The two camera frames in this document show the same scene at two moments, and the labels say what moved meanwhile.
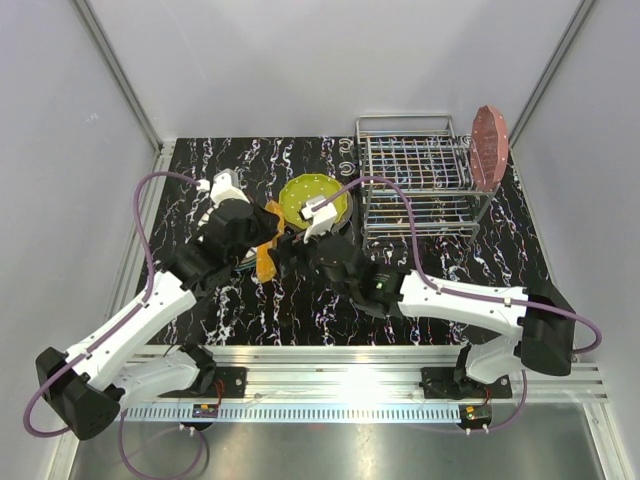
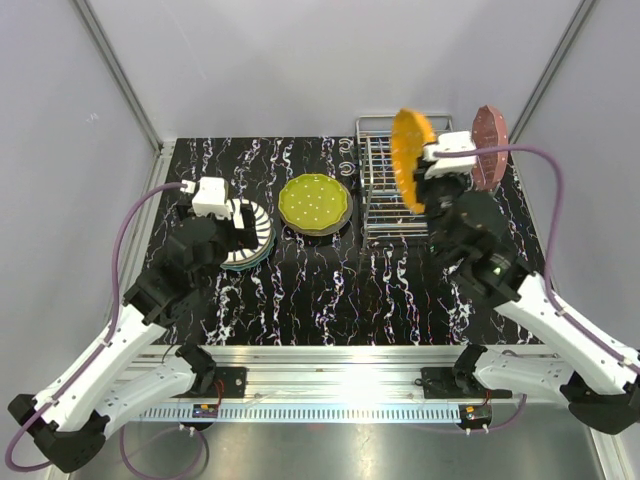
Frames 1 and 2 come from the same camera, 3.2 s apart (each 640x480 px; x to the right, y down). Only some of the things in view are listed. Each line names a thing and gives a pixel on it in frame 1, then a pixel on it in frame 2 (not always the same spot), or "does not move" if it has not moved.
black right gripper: (291, 247) → (423, 182)
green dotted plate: (297, 191) does not move
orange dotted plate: (265, 269) → (411, 133)
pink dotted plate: (489, 147) does not move
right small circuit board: (476, 414) does not move
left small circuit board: (204, 410) does not move
